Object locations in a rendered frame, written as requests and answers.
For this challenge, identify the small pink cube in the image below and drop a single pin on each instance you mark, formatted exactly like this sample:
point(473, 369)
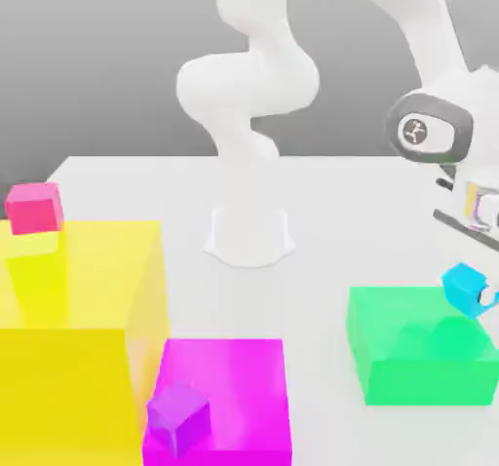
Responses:
point(33, 210)

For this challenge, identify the large green box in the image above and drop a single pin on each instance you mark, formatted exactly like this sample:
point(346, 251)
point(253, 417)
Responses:
point(425, 376)

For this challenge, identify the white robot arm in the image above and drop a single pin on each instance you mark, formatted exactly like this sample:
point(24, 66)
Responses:
point(249, 84)

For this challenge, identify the large magenta box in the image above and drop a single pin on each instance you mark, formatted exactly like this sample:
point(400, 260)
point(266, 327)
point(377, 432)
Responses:
point(241, 388)

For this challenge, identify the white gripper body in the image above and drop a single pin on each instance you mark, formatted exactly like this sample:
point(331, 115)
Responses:
point(473, 245)

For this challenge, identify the small yellow cube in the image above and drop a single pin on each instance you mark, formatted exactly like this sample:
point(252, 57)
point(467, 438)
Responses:
point(37, 282)

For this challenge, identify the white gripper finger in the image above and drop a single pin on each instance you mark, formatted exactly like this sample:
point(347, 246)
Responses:
point(485, 297)

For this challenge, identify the small purple cube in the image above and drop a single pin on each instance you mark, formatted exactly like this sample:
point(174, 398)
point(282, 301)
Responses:
point(177, 419)

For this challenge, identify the small cyan cube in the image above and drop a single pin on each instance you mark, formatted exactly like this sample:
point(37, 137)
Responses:
point(462, 288)

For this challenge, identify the large yellow box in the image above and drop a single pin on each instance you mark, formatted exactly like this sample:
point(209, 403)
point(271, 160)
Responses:
point(66, 392)

